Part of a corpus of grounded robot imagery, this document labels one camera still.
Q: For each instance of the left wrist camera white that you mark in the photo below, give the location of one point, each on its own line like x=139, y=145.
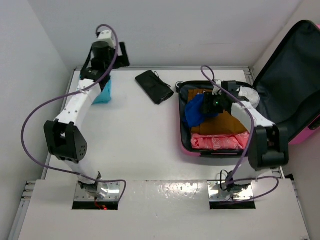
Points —
x=106, y=36

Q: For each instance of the brown garment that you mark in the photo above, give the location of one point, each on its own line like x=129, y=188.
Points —
x=222, y=124

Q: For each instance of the light blue shirt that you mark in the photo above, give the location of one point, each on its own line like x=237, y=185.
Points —
x=103, y=95

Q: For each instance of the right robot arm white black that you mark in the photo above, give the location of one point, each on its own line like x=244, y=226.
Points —
x=267, y=146

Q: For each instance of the white drawstring bag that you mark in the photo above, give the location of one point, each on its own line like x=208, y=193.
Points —
x=250, y=94

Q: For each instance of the pink patterned garment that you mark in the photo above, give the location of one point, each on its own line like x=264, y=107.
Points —
x=219, y=142

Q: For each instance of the pink suitcase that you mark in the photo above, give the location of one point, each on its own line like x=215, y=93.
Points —
x=288, y=86

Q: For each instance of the royal blue garment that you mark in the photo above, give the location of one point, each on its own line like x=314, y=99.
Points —
x=193, y=115

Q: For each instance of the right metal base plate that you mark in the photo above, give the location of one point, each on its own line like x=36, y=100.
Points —
x=218, y=192

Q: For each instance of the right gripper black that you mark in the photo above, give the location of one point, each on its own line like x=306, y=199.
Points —
x=208, y=98

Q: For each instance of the black leather pouch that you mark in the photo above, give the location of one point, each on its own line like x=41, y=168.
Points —
x=157, y=90

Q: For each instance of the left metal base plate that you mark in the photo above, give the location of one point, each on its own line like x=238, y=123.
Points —
x=108, y=192

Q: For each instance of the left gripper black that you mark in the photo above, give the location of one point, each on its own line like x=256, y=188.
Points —
x=121, y=61

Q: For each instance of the metal base plate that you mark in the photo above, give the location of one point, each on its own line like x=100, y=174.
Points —
x=108, y=192
x=218, y=192

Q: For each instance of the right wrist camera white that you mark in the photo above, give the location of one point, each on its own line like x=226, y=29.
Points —
x=217, y=86

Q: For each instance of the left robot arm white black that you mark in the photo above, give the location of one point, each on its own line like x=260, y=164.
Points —
x=63, y=135

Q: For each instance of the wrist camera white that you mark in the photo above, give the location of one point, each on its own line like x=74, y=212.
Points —
x=106, y=36
x=217, y=86

